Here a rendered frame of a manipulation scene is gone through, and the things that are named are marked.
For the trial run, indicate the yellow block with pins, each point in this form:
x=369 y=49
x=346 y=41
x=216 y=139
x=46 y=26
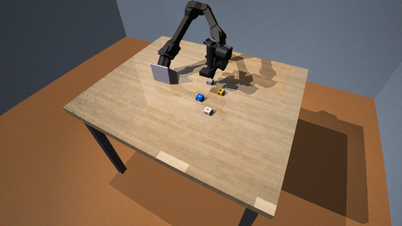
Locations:
x=220 y=91

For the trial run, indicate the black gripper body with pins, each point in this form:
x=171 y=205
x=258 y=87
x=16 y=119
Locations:
x=208 y=71

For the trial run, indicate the blue block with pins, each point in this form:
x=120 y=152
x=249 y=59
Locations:
x=199 y=97

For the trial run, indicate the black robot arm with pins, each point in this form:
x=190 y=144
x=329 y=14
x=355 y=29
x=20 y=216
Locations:
x=222 y=51

